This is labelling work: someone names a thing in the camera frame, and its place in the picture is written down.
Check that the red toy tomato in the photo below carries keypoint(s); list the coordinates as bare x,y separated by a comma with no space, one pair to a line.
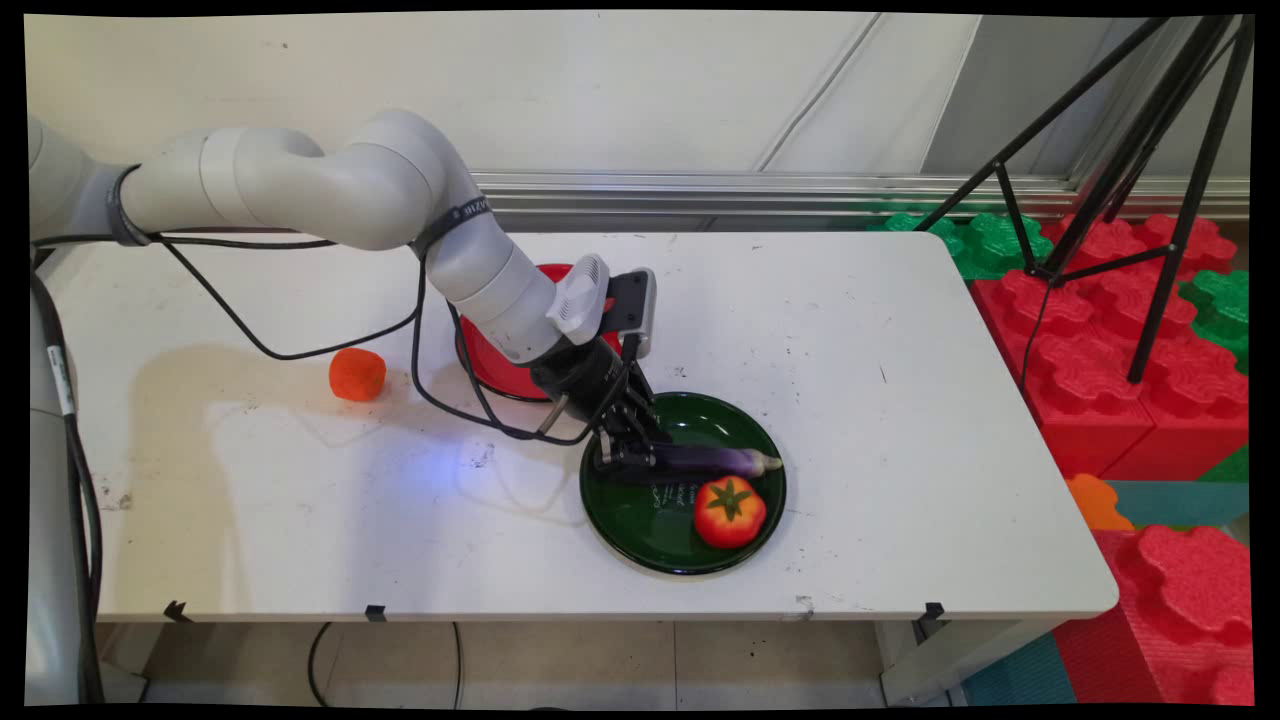
730,512

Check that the silver metal wall rail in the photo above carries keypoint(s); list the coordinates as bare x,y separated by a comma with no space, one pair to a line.
800,195

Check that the purple toy eggplant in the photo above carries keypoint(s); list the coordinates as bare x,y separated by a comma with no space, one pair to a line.
715,460

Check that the teal foam mat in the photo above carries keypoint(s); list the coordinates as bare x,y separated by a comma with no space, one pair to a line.
1180,503
1015,675

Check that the black camera tripod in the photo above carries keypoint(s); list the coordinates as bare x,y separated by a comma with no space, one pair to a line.
1150,150

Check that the orange foam piece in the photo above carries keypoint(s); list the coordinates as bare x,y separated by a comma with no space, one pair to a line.
1095,505

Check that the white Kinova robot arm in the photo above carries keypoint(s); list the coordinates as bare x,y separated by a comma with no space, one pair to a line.
370,185

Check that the red round plate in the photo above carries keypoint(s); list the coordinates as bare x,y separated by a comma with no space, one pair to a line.
490,365

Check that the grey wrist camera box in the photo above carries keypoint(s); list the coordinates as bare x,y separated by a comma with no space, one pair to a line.
628,305

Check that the dark green round plate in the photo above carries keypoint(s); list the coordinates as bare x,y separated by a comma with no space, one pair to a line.
650,530

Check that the red foam block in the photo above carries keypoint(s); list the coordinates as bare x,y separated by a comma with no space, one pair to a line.
1195,420
1070,370
1180,610
1120,240

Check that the orange ball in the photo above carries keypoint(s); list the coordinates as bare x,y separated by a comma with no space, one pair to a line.
357,375

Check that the green foam block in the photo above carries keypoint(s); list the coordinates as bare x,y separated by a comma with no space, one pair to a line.
985,245
1222,310

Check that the white table leg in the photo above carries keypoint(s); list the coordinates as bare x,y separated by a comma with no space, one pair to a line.
122,682
950,660

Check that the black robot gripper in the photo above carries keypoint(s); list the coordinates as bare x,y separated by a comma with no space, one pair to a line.
585,385

